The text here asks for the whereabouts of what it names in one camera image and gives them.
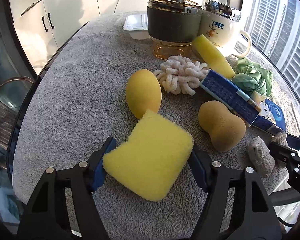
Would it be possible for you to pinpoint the grey knitted cloth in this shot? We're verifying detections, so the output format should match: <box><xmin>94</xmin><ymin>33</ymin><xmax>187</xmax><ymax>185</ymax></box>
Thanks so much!
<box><xmin>247</xmin><ymin>137</ymin><xmax>286</xmax><ymax>178</ymax></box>

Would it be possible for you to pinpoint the tan gourd-shaped sponge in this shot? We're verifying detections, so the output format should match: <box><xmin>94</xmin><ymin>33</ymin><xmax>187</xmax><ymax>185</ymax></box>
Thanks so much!
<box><xmin>198</xmin><ymin>100</ymin><xmax>246</xmax><ymax>152</ymax></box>

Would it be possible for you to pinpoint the green cloth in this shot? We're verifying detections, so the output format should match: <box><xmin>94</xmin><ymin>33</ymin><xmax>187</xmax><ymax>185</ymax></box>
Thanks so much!
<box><xmin>232</xmin><ymin>58</ymin><xmax>273</xmax><ymax>96</ymax></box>

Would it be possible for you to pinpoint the yellow square sponge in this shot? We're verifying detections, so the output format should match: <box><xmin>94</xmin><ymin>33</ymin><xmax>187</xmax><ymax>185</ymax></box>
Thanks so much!
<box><xmin>103</xmin><ymin>109</ymin><xmax>194</xmax><ymax>202</ymax></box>

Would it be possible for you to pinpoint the yellow wedge sponge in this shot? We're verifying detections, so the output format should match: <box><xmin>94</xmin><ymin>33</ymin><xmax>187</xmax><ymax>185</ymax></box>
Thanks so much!
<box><xmin>192</xmin><ymin>35</ymin><xmax>235</xmax><ymax>80</ymax></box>

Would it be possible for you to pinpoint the yellow egg-shaped sponge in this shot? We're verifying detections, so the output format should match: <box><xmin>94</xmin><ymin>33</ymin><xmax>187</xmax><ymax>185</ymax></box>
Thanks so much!
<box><xmin>126</xmin><ymin>69</ymin><xmax>162</xmax><ymax>119</ymax></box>

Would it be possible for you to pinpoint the blue tissue pack with bear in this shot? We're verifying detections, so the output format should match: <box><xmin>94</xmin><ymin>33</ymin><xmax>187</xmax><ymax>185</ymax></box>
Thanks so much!
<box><xmin>251</xmin><ymin>92</ymin><xmax>286</xmax><ymax>135</ymax></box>

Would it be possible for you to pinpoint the metal mesh chair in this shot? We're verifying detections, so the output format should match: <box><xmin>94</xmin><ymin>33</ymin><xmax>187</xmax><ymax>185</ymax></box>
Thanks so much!
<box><xmin>0</xmin><ymin>76</ymin><xmax>34</xmax><ymax>150</ymax></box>

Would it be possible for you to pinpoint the grey towel mat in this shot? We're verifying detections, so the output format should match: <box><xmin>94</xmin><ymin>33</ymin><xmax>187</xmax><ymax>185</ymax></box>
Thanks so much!
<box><xmin>12</xmin><ymin>11</ymin><xmax>300</xmax><ymax>240</ymax></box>

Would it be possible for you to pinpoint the white chenille scrubber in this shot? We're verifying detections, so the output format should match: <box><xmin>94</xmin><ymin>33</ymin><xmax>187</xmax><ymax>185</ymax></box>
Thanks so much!
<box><xmin>153</xmin><ymin>55</ymin><xmax>209</xmax><ymax>96</ymax></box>

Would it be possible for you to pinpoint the white ceramic mug chrome lid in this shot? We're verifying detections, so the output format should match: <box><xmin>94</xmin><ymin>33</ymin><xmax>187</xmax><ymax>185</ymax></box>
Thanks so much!
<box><xmin>198</xmin><ymin>0</ymin><xmax>252</xmax><ymax>58</ymax></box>

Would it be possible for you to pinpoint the amber glass tumbler green sleeve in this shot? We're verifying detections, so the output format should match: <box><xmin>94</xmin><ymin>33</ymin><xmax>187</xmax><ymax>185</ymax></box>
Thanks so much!
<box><xmin>147</xmin><ymin>0</ymin><xmax>202</xmax><ymax>60</ymax></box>

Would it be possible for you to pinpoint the white plastic tray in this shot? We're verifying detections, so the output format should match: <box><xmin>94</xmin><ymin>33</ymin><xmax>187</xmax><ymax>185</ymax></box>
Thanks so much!
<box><xmin>122</xmin><ymin>14</ymin><xmax>149</xmax><ymax>40</ymax></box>

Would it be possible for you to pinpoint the white cabinet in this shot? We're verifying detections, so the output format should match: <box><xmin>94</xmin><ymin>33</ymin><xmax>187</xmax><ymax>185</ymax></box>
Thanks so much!
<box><xmin>9</xmin><ymin>0</ymin><xmax>148</xmax><ymax>73</ymax></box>

